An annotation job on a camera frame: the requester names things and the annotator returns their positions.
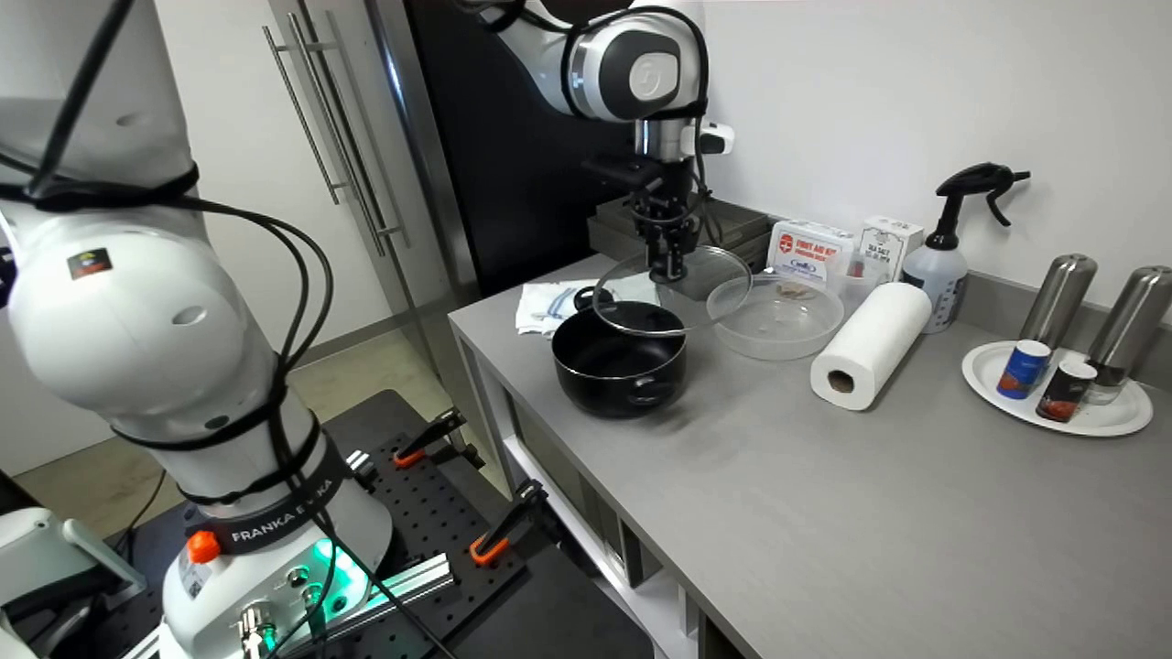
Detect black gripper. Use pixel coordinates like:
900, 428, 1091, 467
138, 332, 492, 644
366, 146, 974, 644
585, 116, 734, 283

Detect glass pot lid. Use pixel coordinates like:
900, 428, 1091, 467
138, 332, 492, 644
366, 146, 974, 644
593, 246, 751, 335

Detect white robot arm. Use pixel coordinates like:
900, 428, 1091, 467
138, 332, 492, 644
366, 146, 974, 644
0, 0, 391, 659

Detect grey counter cabinet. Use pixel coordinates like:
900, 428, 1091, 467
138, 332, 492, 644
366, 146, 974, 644
452, 289, 1172, 659

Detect dark grey stacked trays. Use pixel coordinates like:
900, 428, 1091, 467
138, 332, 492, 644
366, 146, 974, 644
585, 197, 772, 274

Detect clear glass bowl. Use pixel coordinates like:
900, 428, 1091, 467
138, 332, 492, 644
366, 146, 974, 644
708, 274, 841, 360

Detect black cooking pot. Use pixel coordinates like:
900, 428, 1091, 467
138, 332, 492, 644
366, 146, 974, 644
549, 284, 688, 418

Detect red white first aid box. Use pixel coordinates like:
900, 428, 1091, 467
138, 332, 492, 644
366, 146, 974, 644
765, 219, 857, 289

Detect white folded dish towel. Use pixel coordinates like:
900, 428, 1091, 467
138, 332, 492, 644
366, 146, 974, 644
515, 274, 659, 335

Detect black refrigerator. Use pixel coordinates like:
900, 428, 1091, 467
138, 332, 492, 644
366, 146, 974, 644
366, 0, 631, 291

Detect small white box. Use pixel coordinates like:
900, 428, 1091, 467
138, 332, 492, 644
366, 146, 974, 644
851, 216, 923, 284

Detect white paper towel roll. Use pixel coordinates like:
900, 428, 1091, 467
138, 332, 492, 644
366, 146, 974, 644
811, 283, 929, 413

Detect white spray bottle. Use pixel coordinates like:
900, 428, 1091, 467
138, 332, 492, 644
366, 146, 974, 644
900, 161, 1023, 331

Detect right orange black clamp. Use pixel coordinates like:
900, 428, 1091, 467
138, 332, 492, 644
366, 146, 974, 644
465, 479, 544, 568

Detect orange black clamp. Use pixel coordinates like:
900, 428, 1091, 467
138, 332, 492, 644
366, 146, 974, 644
465, 479, 544, 568
391, 405, 465, 467

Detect left orange black clamp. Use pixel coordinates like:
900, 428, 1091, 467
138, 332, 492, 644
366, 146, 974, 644
391, 405, 465, 467

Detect blue spice jar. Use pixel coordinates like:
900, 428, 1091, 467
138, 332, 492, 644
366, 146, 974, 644
995, 340, 1051, 400

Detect black perforated robot table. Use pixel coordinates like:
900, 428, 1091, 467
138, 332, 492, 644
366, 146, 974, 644
68, 388, 652, 659

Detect left steel shaker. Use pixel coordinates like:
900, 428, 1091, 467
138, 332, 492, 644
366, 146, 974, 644
1018, 254, 1100, 349

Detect steel shaker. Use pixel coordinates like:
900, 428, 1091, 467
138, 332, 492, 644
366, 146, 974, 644
1018, 254, 1100, 349
1088, 262, 1172, 388

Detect red spice jar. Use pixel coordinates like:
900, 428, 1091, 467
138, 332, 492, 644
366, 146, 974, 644
1038, 360, 1100, 420

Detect right steel shaker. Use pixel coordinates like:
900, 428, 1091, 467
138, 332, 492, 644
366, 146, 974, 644
1088, 262, 1172, 388

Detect white oval plate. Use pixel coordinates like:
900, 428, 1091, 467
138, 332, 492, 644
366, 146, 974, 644
958, 340, 1152, 439

